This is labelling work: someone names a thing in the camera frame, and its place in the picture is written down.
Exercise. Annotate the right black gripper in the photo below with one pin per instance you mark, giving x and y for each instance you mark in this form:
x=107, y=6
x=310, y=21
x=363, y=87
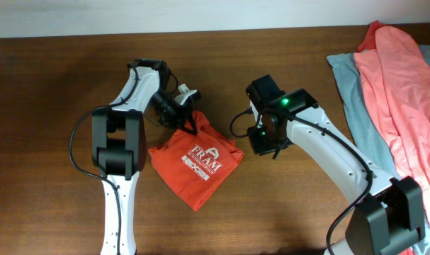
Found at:
x=258, y=145

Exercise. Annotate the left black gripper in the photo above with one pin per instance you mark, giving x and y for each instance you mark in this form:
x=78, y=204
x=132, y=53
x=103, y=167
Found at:
x=178, y=120

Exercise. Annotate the orange printed t-shirt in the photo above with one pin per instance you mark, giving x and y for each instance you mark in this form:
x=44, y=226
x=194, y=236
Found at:
x=194, y=166

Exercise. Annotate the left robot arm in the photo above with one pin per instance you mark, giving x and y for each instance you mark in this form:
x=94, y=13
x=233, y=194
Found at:
x=119, y=148

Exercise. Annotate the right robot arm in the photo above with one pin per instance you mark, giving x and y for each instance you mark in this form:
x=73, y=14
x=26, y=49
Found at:
x=385, y=215

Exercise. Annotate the light blue t-shirt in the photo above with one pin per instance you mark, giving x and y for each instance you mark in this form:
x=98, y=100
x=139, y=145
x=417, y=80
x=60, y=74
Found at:
x=362, y=129

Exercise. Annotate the salmon pink t-shirt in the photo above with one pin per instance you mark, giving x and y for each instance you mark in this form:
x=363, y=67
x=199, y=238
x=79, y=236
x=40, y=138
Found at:
x=395, y=80

